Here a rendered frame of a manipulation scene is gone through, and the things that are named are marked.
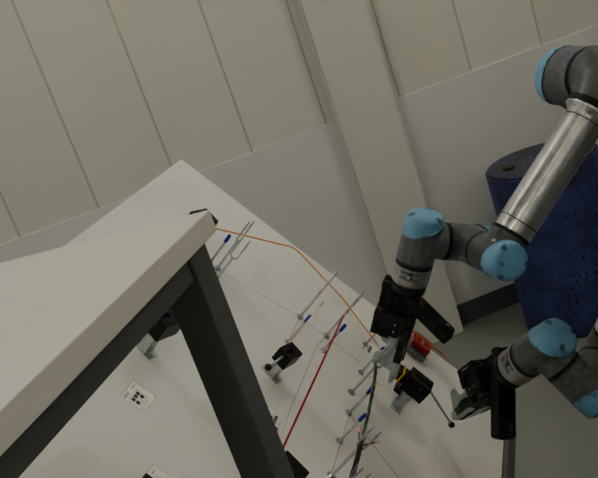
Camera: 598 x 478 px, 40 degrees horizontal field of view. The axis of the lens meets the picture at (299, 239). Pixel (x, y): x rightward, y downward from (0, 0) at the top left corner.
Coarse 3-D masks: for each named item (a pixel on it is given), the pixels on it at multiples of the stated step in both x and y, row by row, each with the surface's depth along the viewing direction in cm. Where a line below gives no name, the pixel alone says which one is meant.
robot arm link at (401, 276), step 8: (392, 272) 167; (400, 272) 164; (408, 272) 163; (416, 272) 162; (424, 272) 163; (400, 280) 164; (408, 280) 163; (416, 280) 163; (424, 280) 164; (408, 288) 165; (416, 288) 164
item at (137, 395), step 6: (132, 384) 138; (138, 384) 139; (126, 390) 137; (132, 390) 137; (138, 390) 138; (144, 390) 139; (126, 396) 136; (132, 396) 136; (138, 396) 137; (144, 396) 138; (150, 396) 139; (156, 396) 139; (132, 402) 135; (138, 402) 136; (144, 402) 137; (150, 402) 138; (138, 408) 135; (144, 408) 136
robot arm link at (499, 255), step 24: (576, 72) 154; (576, 96) 151; (576, 120) 150; (552, 144) 151; (576, 144) 150; (552, 168) 150; (576, 168) 151; (528, 192) 151; (552, 192) 150; (504, 216) 152; (528, 216) 150; (480, 240) 155; (504, 240) 150; (528, 240) 152; (480, 264) 152; (504, 264) 149
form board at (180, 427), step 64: (192, 192) 197; (256, 256) 192; (256, 320) 173; (320, 320) 188; (128, 384) 138; (192, 384) 147; (320, 384) 169; (384, 384) 184; (448, 384) 200; (64, 448) 121; (128, 448) 128; (192, 448) 136; (320, 448) 154; (384, 448) 166; (448, 448) 179
